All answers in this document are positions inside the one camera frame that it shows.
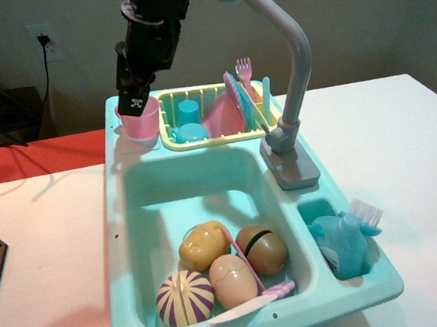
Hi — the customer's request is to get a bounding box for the teal toy sink unit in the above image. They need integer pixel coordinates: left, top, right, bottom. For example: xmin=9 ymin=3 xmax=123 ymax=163
xmin=104 ymin=97 xmax=404 ymax=327

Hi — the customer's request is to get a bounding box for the pink white toy spatula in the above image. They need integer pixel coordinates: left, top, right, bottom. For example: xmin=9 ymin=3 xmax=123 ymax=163
xmin=206 ymin=228 xmax=295 ymax=325

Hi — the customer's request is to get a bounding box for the teal pink toy plate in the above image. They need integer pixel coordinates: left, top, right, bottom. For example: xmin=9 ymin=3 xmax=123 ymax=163
xmin=223 ymin=71 xmax=255 ymax=130

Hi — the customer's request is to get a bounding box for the dark furniture at left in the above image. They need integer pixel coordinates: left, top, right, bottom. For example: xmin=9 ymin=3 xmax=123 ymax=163
xmin=0 ymin=86 xmax=58 ymax=147

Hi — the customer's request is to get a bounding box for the brown toy kiwi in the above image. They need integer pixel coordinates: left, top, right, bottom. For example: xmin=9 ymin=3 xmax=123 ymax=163
xmin=236 ymin=225 xmax=288 ymax=276

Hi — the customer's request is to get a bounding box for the white wall outlet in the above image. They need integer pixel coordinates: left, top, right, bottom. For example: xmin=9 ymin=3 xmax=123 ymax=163
xmin=25 ymin=23 xmax=65 ymax=63

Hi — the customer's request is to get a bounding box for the blue white dish brush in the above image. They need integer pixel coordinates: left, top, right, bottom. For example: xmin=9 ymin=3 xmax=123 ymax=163
xmin=338 ymin=198 xmax=383 ymax=237

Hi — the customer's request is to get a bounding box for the blue toy cup upright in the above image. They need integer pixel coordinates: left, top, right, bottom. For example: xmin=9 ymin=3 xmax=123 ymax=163
xmin=177 ymin=99 xmax=201 ymax=127

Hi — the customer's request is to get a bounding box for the red cloth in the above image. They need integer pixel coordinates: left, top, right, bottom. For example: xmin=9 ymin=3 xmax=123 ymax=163
xmin=0 ymin=130 xmax=105 ymax=183

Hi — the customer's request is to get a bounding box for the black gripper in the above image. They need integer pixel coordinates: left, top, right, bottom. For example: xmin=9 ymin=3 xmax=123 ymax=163
xmin=115 ymin=0 xmax=188 ymax=117

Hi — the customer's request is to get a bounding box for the purple striped toy onion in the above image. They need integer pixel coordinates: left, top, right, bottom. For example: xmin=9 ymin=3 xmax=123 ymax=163
xmin=156 ymin=270 xmax=215 ymax=327

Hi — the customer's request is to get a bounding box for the blue toy cup lying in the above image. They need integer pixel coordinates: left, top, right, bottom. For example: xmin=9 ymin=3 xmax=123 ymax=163
xmin=172 ymin=123 xmax=209 ymax=144

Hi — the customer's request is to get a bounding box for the yellow dish drying rack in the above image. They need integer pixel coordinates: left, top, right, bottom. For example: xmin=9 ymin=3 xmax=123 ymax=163
xmin=155 ymin=82 xmax=281 ymax=151

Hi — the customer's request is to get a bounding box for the black power cord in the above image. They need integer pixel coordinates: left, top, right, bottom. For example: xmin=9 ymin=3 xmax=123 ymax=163
xmin=26 ymin=33 xmax=57 ymax=142

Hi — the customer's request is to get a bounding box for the beige toy egg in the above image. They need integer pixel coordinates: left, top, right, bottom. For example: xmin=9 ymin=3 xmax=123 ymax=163
xmin=209 ymin=254 xmax=258 ymax=310

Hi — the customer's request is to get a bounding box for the yellow toy potato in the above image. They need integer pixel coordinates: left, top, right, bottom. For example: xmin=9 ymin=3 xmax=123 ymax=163
xmin=178 ymin=221 xmax=230 ymax=272

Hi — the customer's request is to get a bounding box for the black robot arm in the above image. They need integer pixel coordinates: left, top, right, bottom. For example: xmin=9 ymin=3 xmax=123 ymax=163
xmin=115 ymin=0 xmax=190 ymax=117

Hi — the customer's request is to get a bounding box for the grey toy faucet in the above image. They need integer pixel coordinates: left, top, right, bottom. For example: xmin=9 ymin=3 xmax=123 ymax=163
xmin=219 ymin=0 xmax=320 ymax=190

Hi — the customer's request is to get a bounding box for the pink toy fork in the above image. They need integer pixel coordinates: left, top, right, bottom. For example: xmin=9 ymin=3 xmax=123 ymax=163
xmin=235 ymin=57 xmax=257 ymax=103

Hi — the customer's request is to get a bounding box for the blue toy soap bottle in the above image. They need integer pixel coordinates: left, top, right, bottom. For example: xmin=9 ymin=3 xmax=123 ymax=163
xmin=308 ymin=212 xmax=382 ymax=280

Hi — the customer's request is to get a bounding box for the light blue toy knife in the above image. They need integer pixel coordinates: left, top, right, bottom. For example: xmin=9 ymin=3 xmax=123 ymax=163
xmin=262 ymin=76 xmax=271 ymax=120

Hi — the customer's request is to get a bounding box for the pink plastic toy cup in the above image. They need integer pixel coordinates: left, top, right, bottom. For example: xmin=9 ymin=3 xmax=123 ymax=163
xmin=114 ymin=96 xmax=159 ymax=141

